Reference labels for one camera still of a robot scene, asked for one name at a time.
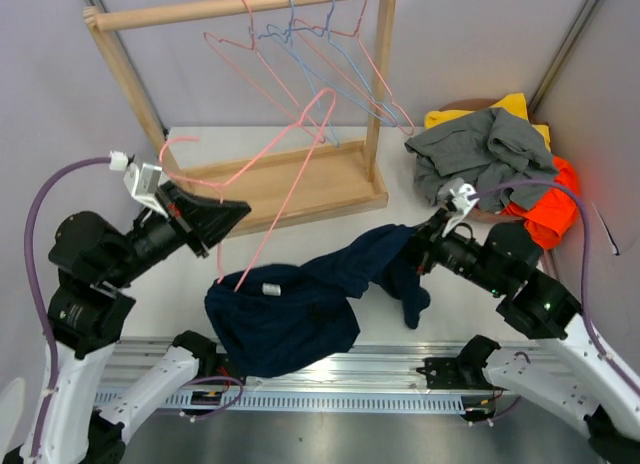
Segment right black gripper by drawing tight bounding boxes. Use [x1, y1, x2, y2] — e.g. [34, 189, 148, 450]
[383, 206, 505, 294]

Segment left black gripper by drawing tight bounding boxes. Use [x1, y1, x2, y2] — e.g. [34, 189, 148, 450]
[107, 176, 253, 285]

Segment grey shorts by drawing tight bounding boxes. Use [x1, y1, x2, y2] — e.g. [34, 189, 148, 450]
[405, 108, 559, 205]

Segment pink hanger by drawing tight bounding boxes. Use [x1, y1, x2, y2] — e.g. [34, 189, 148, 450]
[278, 0, 415, 136]
[203, 0, 303, 122]
[158, 87, 338, 291]

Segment orange shorts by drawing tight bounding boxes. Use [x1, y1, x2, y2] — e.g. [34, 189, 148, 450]
[501, 156, 581, 250]

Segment navy blue shorts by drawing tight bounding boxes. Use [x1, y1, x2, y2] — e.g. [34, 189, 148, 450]
[204, 224, 430, 378]

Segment yellow shorts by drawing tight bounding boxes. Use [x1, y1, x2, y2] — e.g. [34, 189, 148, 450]
[423, 91, 552, 150]

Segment blue hanger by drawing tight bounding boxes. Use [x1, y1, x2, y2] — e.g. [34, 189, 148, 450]
[294, 0, 404, 127]
[256, 0, 342, 149]

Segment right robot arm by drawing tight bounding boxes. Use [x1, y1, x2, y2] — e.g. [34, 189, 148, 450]
[402, 209, 639, 463]

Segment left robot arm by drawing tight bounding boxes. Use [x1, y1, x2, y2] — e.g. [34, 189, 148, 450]
[2, 182, 251, 463]

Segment wooden clothes rack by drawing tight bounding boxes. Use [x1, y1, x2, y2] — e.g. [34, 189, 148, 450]
[83, 0, 396, 235]

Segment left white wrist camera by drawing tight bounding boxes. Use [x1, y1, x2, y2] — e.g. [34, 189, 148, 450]
[109, 151, 168, 217]

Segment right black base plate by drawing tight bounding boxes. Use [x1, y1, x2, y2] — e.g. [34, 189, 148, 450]
[416, 357, 484, 390]

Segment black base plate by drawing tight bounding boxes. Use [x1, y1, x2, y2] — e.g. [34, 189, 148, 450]
[416, 357, 484, 390]
[195, 353, 247, 387]

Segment aluminium mounting rail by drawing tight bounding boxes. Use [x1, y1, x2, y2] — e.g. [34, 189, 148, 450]
[99, 339, 613, 397]

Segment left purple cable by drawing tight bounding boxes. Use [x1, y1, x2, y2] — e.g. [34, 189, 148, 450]
[23, 155, 114, 460]

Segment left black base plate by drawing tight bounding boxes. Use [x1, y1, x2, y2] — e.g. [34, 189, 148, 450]
[195, 353, 247, 387]

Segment slotted grey cable duct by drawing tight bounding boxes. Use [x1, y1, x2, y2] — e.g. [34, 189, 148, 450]
[94, 390, 466, 413]

